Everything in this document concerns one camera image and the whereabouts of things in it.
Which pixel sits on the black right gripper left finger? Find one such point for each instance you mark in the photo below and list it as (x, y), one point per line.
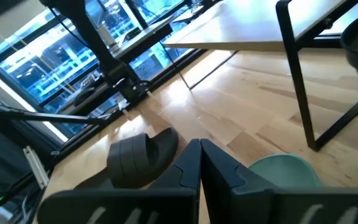
(154, 205)

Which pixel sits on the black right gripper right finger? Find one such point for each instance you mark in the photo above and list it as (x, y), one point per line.
(259, 205)

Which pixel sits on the teal slide sandal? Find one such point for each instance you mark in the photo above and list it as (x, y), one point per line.
(284, 171)

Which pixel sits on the black striped slide sandal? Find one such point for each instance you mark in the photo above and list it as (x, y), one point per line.
(135, 158)

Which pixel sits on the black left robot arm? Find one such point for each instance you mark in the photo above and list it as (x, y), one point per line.
(85, 31)

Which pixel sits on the light grey desk top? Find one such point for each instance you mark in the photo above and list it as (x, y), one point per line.
(148, 39)

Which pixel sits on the large black-framed window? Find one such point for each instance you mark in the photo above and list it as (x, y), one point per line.
(48, 62)

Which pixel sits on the white metal bracket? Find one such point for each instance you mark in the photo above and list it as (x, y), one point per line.
(36, 168)

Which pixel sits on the black metal rig frame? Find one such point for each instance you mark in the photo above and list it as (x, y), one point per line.
(42, 116)

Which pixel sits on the wooden shelf black frame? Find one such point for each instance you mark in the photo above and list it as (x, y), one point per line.
(244, 25)

